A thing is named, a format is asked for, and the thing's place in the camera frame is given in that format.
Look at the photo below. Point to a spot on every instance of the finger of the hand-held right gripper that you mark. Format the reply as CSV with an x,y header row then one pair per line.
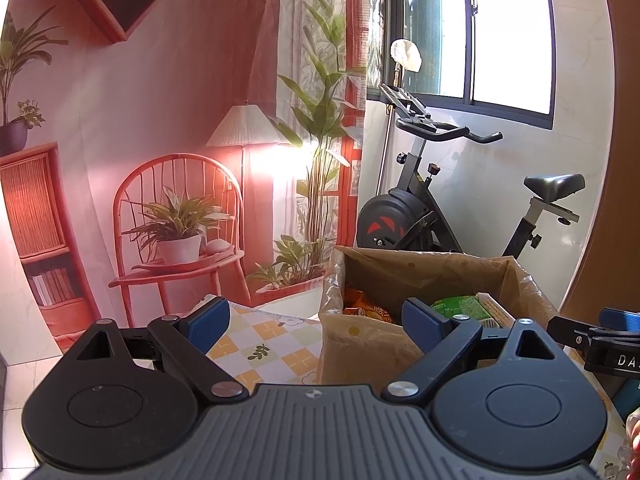
x,y
572,331
622,320

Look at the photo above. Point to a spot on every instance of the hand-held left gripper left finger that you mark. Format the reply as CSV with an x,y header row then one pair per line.
x,y
210,322

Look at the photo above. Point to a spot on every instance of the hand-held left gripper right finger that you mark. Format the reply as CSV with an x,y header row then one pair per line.
x,y
422,325

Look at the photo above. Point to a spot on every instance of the green snack packet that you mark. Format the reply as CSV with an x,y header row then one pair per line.
x,y
457,305

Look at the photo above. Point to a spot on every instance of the orange snack packet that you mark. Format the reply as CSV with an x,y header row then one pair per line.
x,y
370,310

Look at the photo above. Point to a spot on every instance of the cardboard box with plastic liner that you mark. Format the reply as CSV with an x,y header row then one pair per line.
x,y
360,350

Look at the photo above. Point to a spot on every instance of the beige snack box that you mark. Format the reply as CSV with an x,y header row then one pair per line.
x,y
495,310

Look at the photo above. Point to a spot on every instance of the person's right hand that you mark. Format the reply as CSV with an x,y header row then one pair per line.
x,y
635,440

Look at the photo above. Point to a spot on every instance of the checkered flower tablecloth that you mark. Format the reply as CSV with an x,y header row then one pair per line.
x,y
270,335

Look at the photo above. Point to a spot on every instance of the black exercise bike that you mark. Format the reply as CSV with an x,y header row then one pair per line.
x,y
390,220

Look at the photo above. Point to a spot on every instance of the brown wooden door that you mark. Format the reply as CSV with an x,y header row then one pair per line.
x,y
620,160

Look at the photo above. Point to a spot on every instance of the white mop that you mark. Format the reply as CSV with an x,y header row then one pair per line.
x,y
406,55

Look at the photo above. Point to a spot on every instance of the dark framed window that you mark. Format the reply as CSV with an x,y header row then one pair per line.
x,y
500,35

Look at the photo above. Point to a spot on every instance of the printed wall backdrop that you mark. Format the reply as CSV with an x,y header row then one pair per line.
x,y
150,85

